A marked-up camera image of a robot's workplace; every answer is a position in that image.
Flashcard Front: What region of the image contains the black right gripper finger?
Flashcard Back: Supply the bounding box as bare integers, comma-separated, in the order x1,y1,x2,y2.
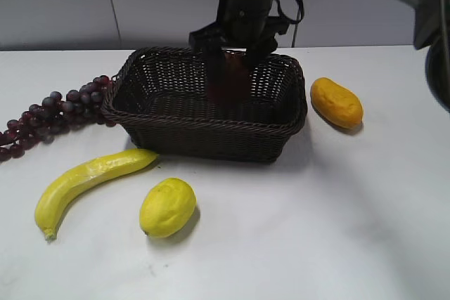
202,44,226,100

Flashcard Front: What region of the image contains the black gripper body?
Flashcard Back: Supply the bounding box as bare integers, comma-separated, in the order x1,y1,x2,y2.
188,0,288,51

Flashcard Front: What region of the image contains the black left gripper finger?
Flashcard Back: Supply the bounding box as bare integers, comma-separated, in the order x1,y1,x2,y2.
243,40,276,68

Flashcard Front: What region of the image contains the dark red apple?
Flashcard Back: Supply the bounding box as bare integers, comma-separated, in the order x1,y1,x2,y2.
208,51,251,105

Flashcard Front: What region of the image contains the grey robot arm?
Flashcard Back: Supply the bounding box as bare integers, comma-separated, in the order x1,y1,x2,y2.
188,0,449,110

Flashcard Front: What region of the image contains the black wicker basket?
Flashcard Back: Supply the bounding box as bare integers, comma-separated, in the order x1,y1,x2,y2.
101,47,307,162

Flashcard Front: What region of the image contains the orange-yellow mango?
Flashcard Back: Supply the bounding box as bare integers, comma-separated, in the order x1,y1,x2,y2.
310,77,364,129

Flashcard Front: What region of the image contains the yellow lemon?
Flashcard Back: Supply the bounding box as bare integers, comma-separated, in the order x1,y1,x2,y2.
139,178,197,238

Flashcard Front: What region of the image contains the purple grape bunch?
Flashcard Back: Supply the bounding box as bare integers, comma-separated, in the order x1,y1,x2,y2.
1,74,115,162

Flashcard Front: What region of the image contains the yellow banana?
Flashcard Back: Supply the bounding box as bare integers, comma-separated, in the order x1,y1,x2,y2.
34,148,158,242

